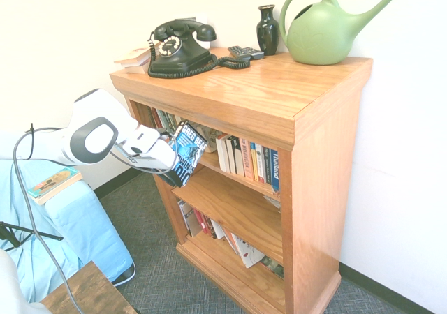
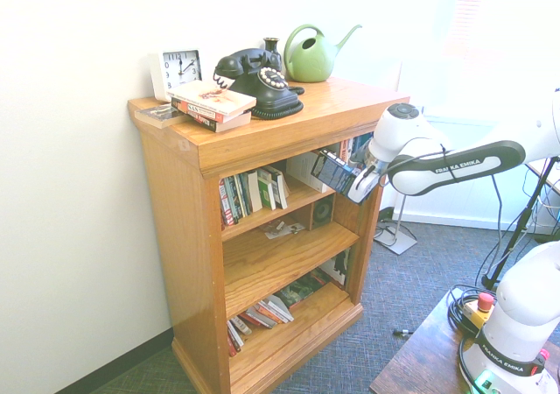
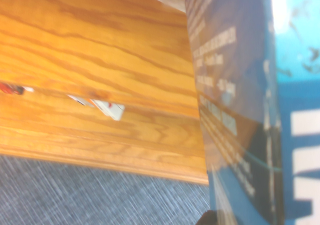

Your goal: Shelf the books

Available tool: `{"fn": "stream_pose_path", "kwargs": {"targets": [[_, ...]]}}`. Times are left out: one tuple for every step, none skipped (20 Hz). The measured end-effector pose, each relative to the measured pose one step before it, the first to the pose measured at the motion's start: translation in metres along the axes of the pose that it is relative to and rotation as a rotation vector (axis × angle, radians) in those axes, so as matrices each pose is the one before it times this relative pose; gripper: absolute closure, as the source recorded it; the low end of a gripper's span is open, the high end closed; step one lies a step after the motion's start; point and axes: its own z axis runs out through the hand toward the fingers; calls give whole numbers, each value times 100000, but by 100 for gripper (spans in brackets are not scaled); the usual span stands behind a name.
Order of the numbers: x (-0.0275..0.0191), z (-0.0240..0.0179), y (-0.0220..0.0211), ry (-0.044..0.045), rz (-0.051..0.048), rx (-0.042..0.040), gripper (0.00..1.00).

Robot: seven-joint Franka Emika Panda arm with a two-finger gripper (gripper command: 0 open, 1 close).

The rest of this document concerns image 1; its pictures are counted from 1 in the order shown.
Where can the white leaning book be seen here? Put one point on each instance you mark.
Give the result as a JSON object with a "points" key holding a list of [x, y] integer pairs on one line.
{"points": [[217, 230]]}

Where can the blue Greg Bear paperback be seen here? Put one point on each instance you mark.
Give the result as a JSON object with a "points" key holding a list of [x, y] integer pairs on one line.
{"points": [[188, 150]]}

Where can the yellow spine book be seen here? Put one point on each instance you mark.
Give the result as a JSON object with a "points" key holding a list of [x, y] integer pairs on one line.
{"points": [[254, 164]]}

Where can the dark blue spine book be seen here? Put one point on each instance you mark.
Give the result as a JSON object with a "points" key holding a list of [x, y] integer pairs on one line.
{"points": [[267, 167]]}

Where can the dark green spine book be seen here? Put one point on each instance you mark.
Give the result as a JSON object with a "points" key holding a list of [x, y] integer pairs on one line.
{"points": [[166, 120]]}

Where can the oak wooden bookshelf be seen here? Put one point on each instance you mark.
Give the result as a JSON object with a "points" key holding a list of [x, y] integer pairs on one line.
{"points": [[262, 90]]}

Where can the white paperback book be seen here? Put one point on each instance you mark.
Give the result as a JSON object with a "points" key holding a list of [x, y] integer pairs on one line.
{"points": [[221, 153]]}

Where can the white orange cover book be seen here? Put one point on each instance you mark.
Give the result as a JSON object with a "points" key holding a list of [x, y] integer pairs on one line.
{"points": [[134, 57]]}

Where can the orange spine book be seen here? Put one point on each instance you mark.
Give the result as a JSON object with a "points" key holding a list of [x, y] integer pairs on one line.
{"points": [[247, 160]]}

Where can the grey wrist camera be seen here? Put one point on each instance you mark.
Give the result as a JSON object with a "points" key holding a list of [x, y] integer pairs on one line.
{"points": [[166, 137]]}

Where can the small black vase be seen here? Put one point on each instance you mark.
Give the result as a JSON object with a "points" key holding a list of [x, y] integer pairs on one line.
{"points": [[267, 31]]}

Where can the blue Thailand book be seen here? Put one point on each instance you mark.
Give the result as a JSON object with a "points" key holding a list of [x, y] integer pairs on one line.
{"points": [[275, 171]]}

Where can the black rotary telephone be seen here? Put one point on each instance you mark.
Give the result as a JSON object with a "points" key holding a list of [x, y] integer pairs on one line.
{"points": [[178, 59]]}

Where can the grey white cover book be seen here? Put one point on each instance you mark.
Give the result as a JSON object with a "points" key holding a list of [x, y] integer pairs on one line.
{"points": [[188, 220]]}

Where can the black white spine book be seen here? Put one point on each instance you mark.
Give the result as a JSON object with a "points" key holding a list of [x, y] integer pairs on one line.
{"points": [[232, 153]]}

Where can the dark green cover book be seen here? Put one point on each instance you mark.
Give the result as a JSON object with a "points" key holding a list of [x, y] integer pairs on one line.
{"points": [[272, 267]]}

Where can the black tripod stand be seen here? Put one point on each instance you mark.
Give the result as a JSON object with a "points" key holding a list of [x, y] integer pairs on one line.
{"points": [[10, 235]]}

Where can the teal cover book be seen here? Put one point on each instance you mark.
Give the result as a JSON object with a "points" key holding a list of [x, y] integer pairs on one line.
{"points": [[52, 183]]}

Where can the small white clutter item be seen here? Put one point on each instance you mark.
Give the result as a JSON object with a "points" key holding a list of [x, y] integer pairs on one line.
{"points": [[271, 202]]}

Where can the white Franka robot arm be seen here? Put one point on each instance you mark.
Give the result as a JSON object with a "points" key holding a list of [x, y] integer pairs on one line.
{"points": [[91, 143]]}

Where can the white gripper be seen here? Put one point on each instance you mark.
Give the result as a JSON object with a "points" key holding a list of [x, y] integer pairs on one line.
{"points": [[157, 155]]}

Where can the green plastic watering can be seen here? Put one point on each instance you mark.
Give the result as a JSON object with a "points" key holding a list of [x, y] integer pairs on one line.
{"points": [[314, 38]]}

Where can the white black sketch book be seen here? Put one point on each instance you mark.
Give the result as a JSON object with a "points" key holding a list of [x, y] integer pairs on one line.
{"points": [[211, 137]]}

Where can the red white spine book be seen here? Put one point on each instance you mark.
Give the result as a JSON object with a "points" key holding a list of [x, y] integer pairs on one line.
{"points": [[154, 117]]}

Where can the white spine printed book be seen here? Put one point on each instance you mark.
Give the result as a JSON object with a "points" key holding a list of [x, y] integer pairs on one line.
{"points": [[261, 164]]}

